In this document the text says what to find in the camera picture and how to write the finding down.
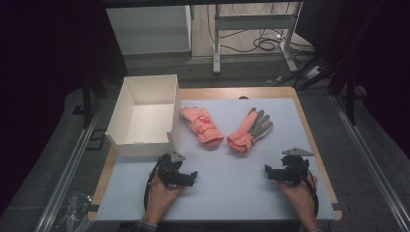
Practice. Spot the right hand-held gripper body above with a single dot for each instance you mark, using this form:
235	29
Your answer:
295	169

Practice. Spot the white cabinet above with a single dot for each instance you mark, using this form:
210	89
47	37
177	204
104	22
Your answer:
148	30

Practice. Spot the black stand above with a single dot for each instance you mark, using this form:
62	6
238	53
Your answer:
349	93
87	100

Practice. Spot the clear plastic bag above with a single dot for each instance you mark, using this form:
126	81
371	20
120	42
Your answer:
74	212

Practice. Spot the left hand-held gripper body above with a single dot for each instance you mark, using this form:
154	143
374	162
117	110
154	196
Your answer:
168	169

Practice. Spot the pink glove with red print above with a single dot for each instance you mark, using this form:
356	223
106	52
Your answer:
201	125

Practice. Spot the black tape strip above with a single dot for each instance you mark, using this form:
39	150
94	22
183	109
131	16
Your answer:
93	208
337	206

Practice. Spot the white box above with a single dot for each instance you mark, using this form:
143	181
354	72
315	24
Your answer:
145	124

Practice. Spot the grey metal desk frame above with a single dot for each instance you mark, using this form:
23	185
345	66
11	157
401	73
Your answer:
254	22

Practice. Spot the pink glove with grey palm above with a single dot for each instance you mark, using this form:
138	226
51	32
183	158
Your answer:
246	135

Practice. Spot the pale blue table mat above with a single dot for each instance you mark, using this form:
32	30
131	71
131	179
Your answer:
225	180

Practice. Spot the person's left hand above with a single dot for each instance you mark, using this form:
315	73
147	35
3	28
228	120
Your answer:
161	199

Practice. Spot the aluminium rail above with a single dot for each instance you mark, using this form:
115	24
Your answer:
69	174
370	161

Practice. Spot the person's right hand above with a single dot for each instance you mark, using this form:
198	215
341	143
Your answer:
303	199

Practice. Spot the white power strip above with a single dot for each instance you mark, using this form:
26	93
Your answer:
312	72

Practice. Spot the wooden table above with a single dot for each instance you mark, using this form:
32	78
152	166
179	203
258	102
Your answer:
225	92

